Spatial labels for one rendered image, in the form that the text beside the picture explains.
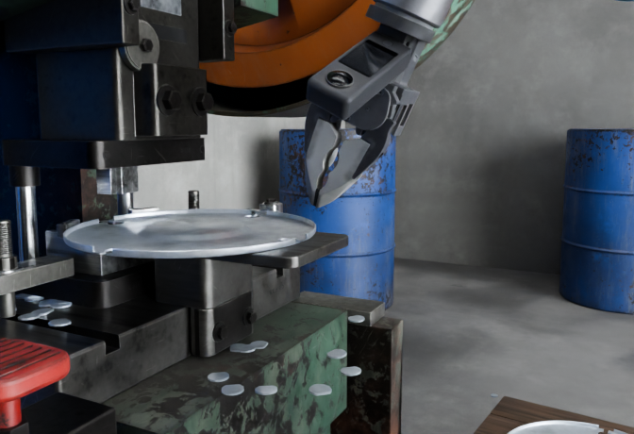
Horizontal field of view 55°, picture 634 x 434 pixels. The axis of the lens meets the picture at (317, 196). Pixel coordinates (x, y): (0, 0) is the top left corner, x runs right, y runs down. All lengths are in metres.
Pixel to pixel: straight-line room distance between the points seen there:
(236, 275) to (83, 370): 0.21
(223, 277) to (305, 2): 0.55
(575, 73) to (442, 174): 0.98
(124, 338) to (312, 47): 0.58
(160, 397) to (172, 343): 0.08
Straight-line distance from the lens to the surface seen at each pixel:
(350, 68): 0.57
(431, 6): 0.61
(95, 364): 0.62
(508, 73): 3.94
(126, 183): 0.80
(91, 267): 0.76
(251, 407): 0.69
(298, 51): 1.04
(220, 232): 0.69
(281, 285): 0.89
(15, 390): 0.42
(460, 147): 3.99
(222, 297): 0.71
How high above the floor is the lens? 0.91
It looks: 7 degrees down
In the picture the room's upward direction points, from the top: straight up
